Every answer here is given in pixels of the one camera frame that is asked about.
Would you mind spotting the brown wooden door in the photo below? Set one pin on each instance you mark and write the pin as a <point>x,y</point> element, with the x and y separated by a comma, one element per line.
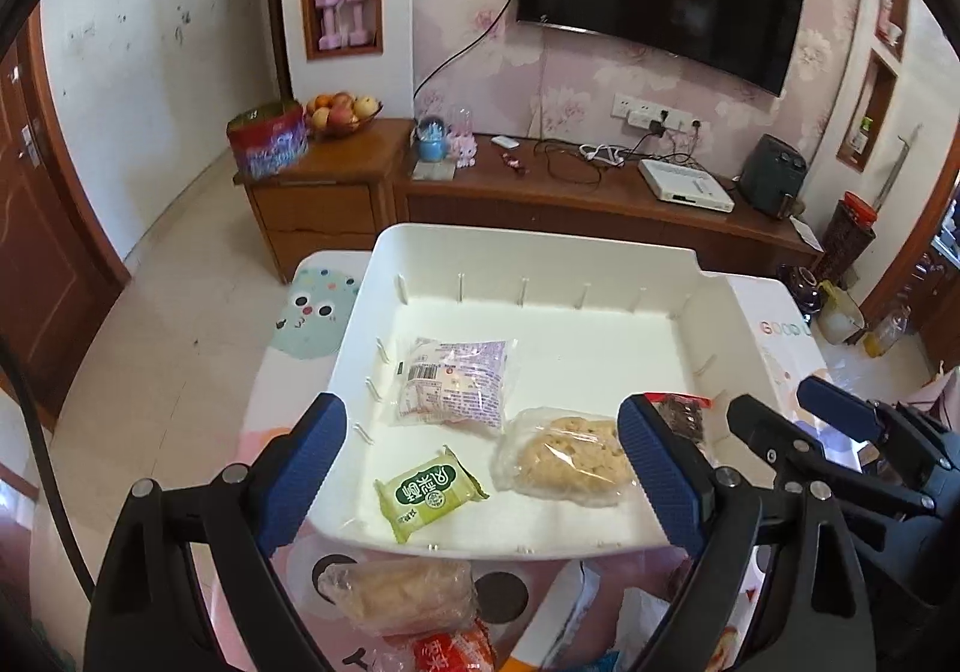
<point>37,252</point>

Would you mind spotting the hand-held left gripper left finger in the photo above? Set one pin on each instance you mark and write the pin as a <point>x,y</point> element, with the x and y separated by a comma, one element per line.
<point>304,469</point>

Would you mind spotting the green snack packet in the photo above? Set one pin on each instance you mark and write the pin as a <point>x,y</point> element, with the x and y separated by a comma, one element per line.
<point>431,492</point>

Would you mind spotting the white remote control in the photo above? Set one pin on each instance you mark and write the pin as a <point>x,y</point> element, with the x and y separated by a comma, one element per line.
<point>505,142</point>

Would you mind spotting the wooden television cabinet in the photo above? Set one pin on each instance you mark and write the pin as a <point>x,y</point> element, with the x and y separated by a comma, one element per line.
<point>525,199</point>

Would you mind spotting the white wall outlets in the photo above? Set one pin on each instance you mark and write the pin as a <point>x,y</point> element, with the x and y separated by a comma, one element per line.
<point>637,109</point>

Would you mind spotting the red label snack packet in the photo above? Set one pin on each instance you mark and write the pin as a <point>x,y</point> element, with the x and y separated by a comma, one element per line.
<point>450,653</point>

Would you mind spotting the pink toy figure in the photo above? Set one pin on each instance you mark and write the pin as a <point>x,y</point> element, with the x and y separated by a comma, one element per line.
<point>465,143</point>

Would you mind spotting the white set-top box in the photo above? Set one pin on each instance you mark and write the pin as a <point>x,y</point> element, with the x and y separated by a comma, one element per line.
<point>686,186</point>

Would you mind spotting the plastic bottle yellow liquid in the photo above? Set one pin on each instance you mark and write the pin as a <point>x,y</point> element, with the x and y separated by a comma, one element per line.
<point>885,334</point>

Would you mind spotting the white purple snack packet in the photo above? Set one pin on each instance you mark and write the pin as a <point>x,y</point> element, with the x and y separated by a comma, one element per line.
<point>457,379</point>

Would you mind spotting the red tin box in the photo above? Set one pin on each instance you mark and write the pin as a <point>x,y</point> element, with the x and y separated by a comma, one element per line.
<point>268,143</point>

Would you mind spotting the dark purple pot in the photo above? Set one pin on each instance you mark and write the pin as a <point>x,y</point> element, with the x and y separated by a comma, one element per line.
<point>801,289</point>

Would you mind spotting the pink dumbbell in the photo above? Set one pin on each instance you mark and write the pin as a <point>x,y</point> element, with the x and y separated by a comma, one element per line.
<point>328,19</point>
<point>355,16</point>

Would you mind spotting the white plastic storage bin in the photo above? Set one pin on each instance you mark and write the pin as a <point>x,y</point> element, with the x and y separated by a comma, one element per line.
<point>570,349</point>

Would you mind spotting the small grey pad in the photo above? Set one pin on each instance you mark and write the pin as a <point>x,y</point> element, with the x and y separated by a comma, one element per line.
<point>433,171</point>

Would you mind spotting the tan pastry clear bag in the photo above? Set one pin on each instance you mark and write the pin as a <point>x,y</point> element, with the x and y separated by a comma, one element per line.
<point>405,597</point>

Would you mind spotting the dark grey air fryer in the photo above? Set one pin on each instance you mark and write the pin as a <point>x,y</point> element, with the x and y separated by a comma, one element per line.
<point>772,173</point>

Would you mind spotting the clear plastic jug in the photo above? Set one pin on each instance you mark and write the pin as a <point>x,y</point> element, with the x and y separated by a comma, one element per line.
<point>840,319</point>

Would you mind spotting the dark snack red-edged wrapper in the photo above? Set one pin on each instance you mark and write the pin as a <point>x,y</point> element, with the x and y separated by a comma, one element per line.
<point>682,417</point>

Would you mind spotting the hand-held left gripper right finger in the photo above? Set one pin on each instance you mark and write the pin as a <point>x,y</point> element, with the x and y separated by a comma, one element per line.
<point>660,469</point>

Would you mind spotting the blue cup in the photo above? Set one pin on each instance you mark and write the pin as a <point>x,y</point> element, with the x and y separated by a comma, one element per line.
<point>433,145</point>

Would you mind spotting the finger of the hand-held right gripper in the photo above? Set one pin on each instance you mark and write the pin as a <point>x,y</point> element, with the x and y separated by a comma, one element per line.
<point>787,451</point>
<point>836,402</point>

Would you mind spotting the pale puffed cake clear bag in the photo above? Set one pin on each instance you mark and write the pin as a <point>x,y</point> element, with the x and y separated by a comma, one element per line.
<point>570,458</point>

